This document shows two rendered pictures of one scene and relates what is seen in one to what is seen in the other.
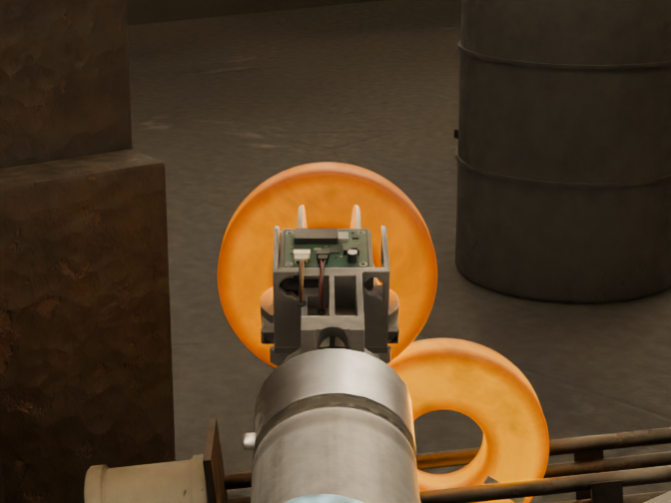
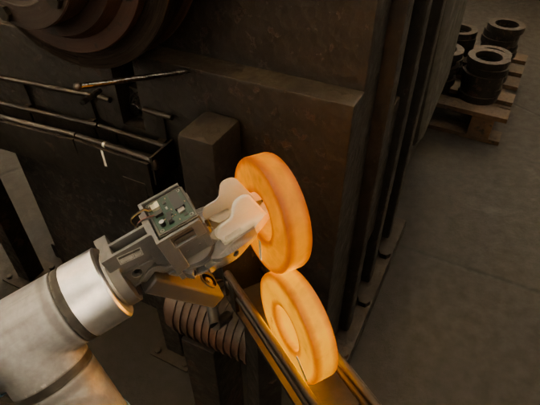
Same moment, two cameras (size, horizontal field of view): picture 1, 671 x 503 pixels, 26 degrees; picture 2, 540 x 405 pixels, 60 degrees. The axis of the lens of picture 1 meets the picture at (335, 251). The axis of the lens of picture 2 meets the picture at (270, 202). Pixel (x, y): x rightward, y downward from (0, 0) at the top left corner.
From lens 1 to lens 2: 0.87 m
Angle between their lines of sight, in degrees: 59
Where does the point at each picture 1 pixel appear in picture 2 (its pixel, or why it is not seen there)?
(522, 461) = (307, 367)
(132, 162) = (340, 100)
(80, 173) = (309, 95)
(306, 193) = (254, 171)
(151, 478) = not seen: hidden behind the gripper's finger
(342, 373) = (72, 274)
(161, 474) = not seen: hidden behind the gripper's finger
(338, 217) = (262, 193)
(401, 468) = (33, 333)
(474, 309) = not seen: outside the picture
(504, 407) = (303, 339)
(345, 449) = (18, 306)
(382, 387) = (79, 293)
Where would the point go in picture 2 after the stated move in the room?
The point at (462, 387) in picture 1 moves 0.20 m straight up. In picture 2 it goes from (291, 312) to (297, 186)
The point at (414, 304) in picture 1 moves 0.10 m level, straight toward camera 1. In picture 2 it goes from (281, 259) to (201, 286)
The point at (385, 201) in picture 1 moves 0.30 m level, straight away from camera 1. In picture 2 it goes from (275, 202) to (479, 139)
